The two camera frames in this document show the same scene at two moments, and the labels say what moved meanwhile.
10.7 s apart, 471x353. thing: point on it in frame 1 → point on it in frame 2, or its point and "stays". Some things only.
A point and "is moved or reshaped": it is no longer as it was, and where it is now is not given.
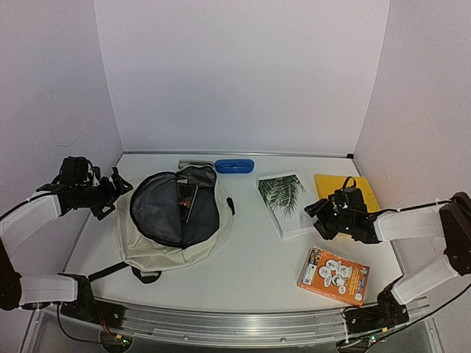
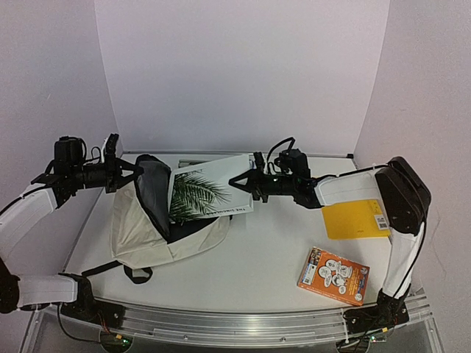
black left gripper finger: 121,184 → 123,165
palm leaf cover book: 287,200 → 204,190
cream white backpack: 165,220 is moved or reshaped
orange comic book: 335,276 stays
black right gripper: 323,215 → 260,184
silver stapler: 184,163 stays
